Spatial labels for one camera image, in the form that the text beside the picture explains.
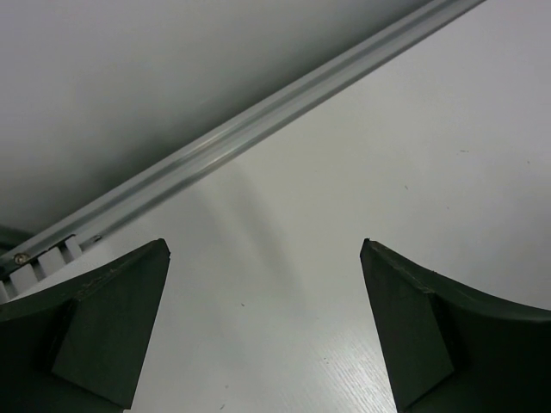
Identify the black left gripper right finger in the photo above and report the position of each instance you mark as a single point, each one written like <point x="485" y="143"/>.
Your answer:
<point x="448" y="347"/>

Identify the white slotted cable duct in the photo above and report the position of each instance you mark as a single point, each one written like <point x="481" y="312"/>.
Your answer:
<point x="21" y="271"/>

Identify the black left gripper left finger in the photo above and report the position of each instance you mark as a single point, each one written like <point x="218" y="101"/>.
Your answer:
<point x="80" y="346"/>

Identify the aluminium table edge rail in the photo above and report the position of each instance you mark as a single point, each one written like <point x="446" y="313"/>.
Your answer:
<point x="201" y="156"/>

